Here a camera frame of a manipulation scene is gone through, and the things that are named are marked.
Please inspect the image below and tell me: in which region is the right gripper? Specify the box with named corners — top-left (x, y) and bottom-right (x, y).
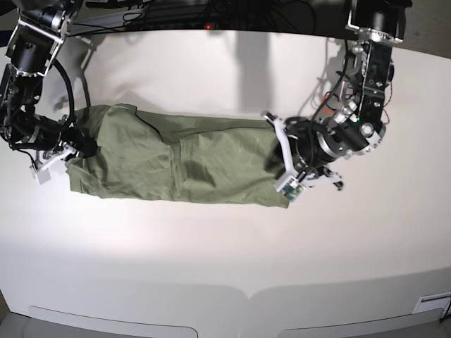
top-left (31, 128), bottom-right (98, 174)

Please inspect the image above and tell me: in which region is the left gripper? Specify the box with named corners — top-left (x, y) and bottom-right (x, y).
top-left (263, 111), bottom-right (345, 193)

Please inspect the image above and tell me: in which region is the green T-shirt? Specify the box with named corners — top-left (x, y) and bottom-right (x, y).
top-left (66, 104), bottom-right (289, 208)

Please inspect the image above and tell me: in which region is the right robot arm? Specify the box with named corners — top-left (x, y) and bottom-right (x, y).
top-left (1, 1), bottom-right (98, 184)

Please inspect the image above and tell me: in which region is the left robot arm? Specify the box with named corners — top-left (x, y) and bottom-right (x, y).
top-left (264, 1), bottom-right (413, 203)

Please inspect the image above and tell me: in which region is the black power strip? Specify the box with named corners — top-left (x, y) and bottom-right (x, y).
top-left (139, 22), bottom-right (218, 31)

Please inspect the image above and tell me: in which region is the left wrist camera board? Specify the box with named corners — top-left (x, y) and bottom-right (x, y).
top-left (274, 175), bottom-right (305, 203)

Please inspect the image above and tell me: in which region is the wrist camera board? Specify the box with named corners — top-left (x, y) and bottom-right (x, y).
top-left (274, 175), bottom-right (305, 203)
top-left (30, 166), bottom-right (51, 185)

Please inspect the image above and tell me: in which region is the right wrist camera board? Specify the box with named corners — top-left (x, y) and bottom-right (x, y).
top-left (30, 166), bottom-right (51, 185)

